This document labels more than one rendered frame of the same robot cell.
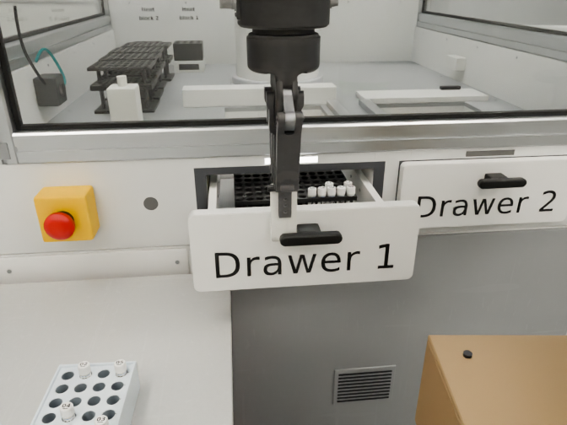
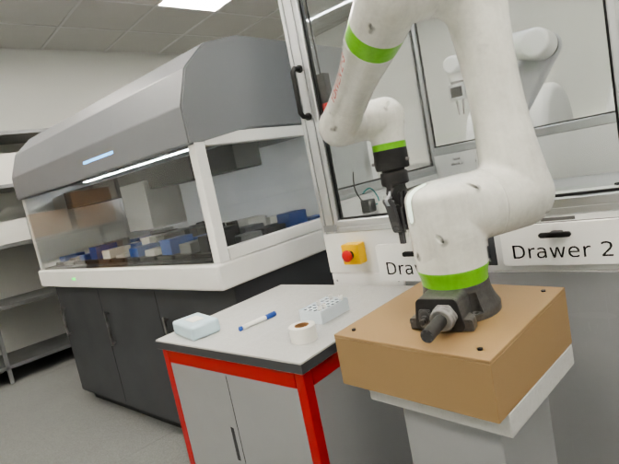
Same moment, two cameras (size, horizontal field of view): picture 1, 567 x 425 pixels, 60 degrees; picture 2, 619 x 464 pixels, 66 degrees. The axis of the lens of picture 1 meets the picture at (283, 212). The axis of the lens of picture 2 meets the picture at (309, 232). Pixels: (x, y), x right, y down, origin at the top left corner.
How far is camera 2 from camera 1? 95 cm
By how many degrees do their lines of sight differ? 49
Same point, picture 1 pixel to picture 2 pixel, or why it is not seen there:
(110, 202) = (370, 249)
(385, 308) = not seen: hidden behind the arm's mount
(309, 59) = (396, 179)
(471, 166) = (541, 226)
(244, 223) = (394, 249)
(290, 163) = (393, 218)
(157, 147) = (385, 224)
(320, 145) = not seen: hidden behind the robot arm
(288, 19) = (383, 168)
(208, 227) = (382, 250)
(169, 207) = not seen: hidden behind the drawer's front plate
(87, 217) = (357, 253)
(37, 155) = (345, 229)
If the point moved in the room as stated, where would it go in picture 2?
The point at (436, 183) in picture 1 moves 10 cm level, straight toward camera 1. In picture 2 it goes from (520, 237) to (494, 246)
